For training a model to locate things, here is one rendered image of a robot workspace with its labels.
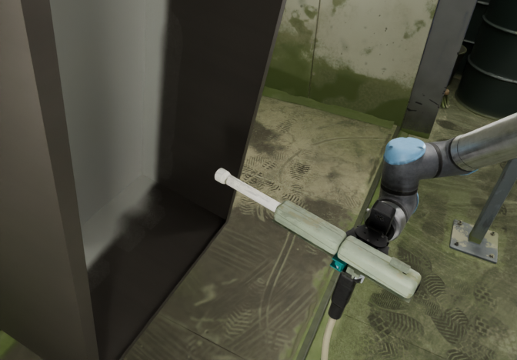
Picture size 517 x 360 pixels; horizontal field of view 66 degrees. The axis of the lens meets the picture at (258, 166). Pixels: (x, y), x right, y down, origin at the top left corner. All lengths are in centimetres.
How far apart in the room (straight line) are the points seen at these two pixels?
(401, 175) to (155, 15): 71
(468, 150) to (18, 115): 86
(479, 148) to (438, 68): 162
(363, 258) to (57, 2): 75
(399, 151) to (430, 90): 165
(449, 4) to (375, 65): 51
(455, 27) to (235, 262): 169
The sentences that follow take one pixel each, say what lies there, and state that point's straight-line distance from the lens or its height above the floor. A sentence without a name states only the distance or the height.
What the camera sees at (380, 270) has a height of 81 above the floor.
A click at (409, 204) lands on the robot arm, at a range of 106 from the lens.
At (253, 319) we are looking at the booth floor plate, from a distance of 159.
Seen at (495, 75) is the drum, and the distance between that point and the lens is 310.
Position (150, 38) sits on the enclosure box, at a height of 103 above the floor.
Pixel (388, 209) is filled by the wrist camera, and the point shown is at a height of 84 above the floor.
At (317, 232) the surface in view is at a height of 82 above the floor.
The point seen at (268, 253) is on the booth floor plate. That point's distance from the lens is 177.
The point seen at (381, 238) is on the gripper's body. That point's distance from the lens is 92.
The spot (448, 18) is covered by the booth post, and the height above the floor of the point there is 74.
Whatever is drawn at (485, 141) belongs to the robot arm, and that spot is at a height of 95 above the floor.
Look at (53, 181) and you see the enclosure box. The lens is 47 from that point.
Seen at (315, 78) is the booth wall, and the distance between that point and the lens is 276.
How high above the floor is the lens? 141
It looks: 38 degrees down
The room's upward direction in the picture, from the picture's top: 2 degrees clockwise
